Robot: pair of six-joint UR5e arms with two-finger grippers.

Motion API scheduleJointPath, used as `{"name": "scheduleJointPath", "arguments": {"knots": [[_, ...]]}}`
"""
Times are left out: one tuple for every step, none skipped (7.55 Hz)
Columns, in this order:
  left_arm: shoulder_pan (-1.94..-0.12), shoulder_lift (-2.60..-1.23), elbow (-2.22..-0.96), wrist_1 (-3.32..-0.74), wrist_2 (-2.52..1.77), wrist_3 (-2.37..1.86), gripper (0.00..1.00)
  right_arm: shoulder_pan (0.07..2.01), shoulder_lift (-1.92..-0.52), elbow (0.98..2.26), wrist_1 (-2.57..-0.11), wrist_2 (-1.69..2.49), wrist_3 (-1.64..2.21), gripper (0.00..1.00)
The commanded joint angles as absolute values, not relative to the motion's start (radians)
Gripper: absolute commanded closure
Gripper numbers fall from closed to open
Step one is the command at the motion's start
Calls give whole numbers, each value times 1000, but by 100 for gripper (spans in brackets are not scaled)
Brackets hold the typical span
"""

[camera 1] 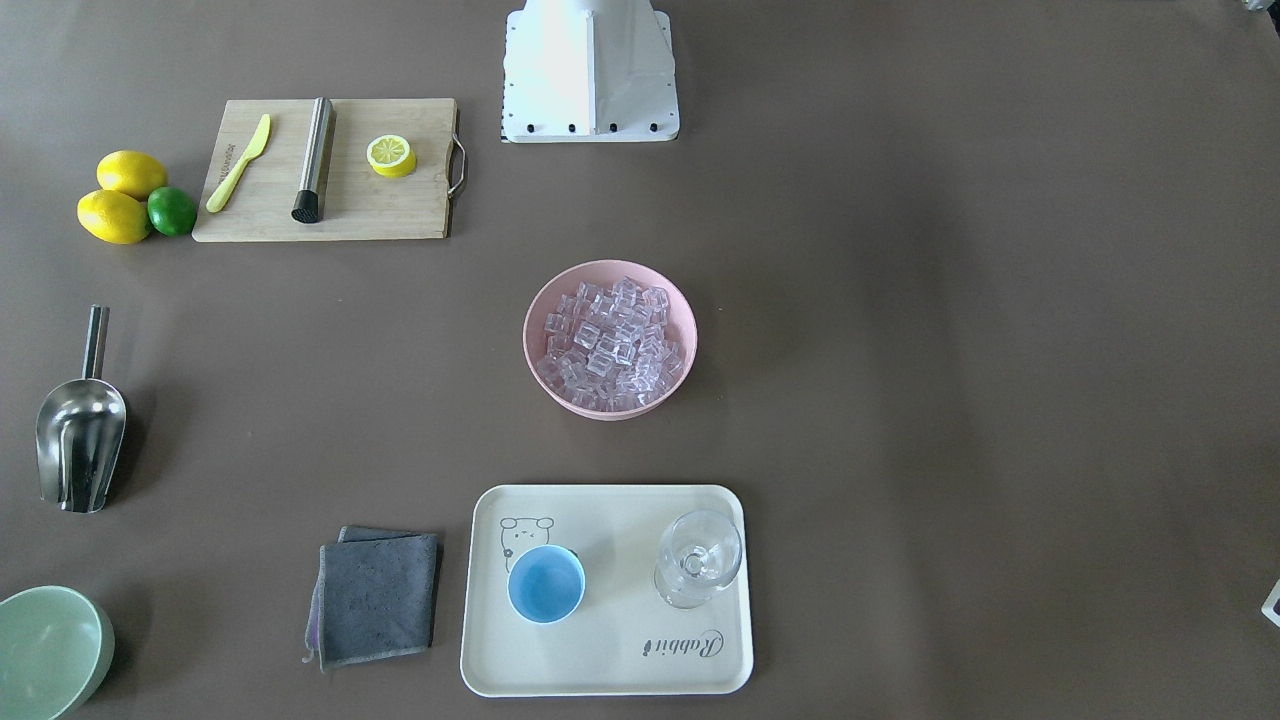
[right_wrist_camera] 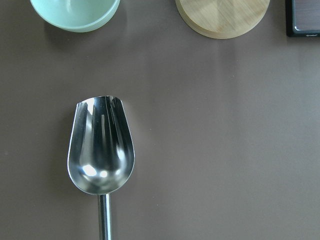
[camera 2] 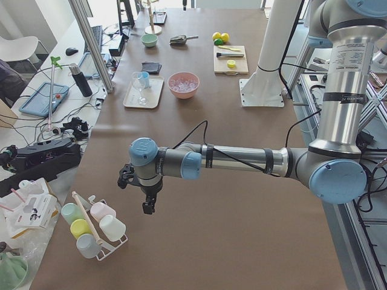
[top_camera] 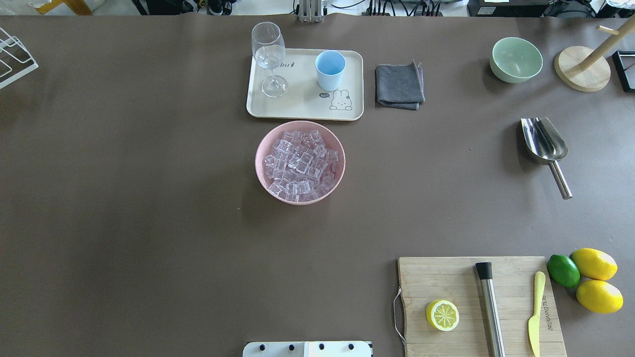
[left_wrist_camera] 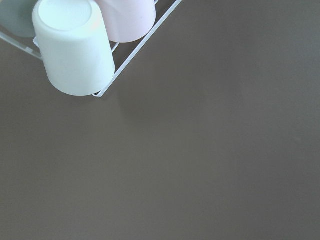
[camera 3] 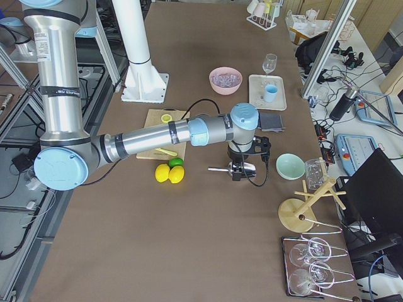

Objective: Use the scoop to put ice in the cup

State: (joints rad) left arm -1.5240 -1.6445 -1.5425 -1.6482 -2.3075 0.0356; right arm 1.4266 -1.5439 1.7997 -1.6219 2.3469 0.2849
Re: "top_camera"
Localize pink bowl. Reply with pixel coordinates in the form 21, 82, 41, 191
255, 120, 346, 205

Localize stainless steel ice scoop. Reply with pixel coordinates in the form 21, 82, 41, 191
520, 117, 573, 200

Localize clear ice cubes pile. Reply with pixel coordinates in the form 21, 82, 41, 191
259, 129, 342, 204

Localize light blue plastic cup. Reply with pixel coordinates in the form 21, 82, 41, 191
315, 50, 346, 91

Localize cream rabbit serving tray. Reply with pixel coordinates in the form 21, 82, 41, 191
246, 48, 365, 120

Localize folded grey cloth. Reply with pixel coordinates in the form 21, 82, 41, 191
375, 61, 426, 111

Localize clear wine glass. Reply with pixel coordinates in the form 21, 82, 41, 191
251, 22, 288, 98

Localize bamboo cutting board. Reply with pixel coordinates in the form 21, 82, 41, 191
398, 257, 547, 357

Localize half lemon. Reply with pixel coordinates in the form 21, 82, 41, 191
426, 299, 460, 332

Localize steel muddler black tip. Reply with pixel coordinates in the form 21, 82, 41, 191
475, 262, 506, 357

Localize pale green bowl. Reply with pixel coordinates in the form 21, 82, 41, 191
489, 38, 543, 84

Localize yellow plastic knife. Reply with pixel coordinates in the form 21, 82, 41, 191
527, 271, 546, 357

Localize green lime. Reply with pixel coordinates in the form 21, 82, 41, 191
547, 254, 581, 289

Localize wooden mug tree stand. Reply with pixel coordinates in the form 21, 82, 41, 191
554, 17, 635, 92

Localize upper whole yellow lemon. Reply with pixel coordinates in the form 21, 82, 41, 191
570, 247, 618, 282

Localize whole yellow lemon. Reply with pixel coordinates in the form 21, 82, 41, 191
570, 247, 618, 282
575, 280, 624, 314

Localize lower whole yellow lemon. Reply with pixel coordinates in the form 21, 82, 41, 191
575, 280, 624, 314

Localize black glass holder tray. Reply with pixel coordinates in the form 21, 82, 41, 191
611, 51, 635, 93

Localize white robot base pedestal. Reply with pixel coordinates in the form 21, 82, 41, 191
242, 341, 374, 357

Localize white wire cup rack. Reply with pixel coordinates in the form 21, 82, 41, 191
0, 28, 39, 89

